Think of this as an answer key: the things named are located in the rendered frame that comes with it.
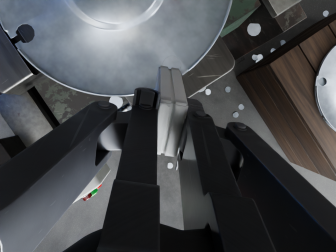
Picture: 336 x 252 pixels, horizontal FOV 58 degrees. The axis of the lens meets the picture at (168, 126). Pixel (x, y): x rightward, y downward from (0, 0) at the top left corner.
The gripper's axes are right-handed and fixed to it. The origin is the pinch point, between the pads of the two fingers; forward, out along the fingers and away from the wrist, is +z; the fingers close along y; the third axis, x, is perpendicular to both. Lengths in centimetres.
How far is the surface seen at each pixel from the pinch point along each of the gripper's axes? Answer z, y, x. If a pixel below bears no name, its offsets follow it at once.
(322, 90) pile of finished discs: 59, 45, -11
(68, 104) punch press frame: 30.6, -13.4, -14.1
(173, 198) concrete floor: 78, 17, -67
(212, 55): 20.4, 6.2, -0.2
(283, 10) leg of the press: 37.0, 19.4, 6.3
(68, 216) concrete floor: 75, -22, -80
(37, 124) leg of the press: 29.6, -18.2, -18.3
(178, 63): 19.8, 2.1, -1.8
